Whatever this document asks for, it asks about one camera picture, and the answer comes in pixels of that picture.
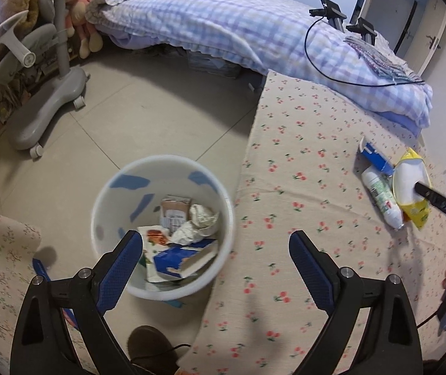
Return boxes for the white blue patterned waste bin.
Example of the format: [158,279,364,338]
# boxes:
[91,155,235,301]

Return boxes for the small brown carton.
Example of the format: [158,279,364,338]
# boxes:
[160,195,192,239]

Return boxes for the long black door bar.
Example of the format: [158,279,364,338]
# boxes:
[397,0,419,56]

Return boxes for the brown fuzzy slipper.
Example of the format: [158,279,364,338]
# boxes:
[127,325,180,375]

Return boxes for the white bottle green label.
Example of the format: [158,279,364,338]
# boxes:
[361,165,406,230]

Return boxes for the grey wheeled chair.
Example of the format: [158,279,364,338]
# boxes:
[0,0,91,159]

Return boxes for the pile of printed boxes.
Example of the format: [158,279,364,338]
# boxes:
[0,68,63,122]

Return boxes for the black clamp device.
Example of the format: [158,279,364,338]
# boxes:
[309,0,348,32]
[346,17,377,45]

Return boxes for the white door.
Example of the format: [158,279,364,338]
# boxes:
[397,0,446,83]

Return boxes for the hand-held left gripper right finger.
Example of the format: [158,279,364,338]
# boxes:
[288,230,421,375]

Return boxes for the small blue white box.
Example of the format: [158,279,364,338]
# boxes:
[359,136,396,175]

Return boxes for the white snack wrapper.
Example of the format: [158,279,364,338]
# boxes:
[137,224,173,283]

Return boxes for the lavender blanket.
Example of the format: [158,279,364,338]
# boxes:
[102,0,423,137]

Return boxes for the yellow packet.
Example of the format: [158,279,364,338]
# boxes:
[391,147,432,230]

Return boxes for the black cable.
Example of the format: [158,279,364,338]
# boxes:
[304,16,426,87]

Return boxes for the grey white paper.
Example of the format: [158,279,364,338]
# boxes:
[189,203,221,238]

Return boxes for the floral beige cloth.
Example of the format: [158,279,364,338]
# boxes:
[0,203,94,375]

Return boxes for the cherry print tablecloth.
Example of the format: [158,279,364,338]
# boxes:
[189,68,446,375]

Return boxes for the blue carton box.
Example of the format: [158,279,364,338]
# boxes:
[153,237,219,281]

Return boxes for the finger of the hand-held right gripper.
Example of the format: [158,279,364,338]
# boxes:
[414,182,446,227]

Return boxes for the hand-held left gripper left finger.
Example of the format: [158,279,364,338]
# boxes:
[10,230,144,375]

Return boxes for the blue plaid duvet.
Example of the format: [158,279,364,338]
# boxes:
[86,0,433,128]

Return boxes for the striped cloth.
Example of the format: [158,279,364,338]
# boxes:
[343,35,423,86]

